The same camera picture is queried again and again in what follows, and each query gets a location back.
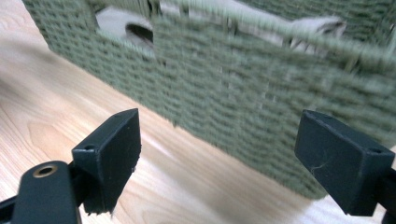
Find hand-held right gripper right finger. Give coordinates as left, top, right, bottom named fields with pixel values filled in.
left=293, top=108, right=396, bottom=217

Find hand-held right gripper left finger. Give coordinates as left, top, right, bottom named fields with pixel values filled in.
left=71, top=107, right=142, bottom=217

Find khaki pants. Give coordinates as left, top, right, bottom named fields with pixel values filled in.
left=94, top=0, right=347, bottom=56

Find green woven basket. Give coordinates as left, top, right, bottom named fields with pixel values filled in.
left=21, top=0, right=396, bottom=201

